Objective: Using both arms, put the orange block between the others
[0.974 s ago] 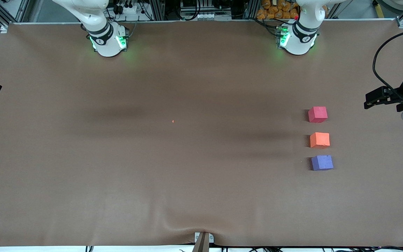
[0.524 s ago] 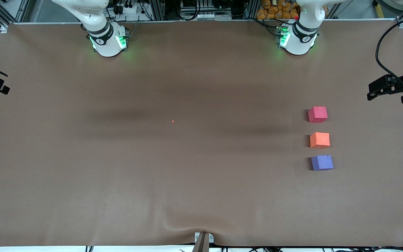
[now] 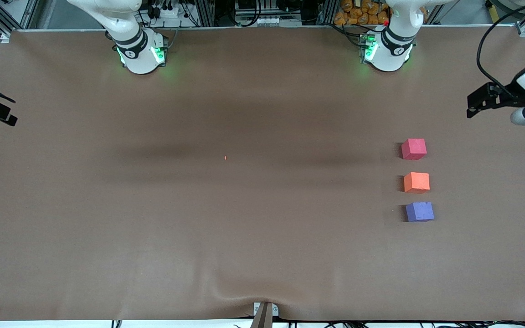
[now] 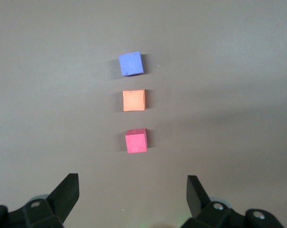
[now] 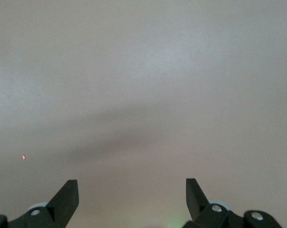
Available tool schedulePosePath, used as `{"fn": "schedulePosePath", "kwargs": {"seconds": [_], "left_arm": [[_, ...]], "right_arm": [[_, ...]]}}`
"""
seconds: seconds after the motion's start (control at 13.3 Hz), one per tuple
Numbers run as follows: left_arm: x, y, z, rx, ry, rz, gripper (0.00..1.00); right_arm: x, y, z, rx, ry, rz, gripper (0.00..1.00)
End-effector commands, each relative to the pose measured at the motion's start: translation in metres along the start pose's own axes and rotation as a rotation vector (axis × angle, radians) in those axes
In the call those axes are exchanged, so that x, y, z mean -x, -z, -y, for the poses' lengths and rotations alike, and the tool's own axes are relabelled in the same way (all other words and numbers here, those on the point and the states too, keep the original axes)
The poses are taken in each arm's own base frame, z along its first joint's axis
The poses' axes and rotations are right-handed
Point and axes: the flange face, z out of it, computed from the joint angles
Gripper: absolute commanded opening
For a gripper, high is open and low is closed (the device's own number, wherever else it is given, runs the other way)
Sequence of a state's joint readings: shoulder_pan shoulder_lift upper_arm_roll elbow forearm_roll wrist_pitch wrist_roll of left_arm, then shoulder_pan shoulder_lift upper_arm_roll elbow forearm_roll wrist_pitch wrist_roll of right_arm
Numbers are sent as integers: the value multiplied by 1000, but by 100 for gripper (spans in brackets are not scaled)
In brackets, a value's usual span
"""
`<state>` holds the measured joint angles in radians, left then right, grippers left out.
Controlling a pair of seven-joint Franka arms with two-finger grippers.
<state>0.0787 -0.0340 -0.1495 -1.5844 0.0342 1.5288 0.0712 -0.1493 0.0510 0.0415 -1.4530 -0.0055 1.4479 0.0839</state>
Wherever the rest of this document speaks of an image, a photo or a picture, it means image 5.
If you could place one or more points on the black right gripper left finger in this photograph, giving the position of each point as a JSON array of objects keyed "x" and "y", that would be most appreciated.
[{"x": 60, "y": 209}]

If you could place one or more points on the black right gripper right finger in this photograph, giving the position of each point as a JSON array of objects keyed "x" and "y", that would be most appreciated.
[{"x": 197, "y": 209}]

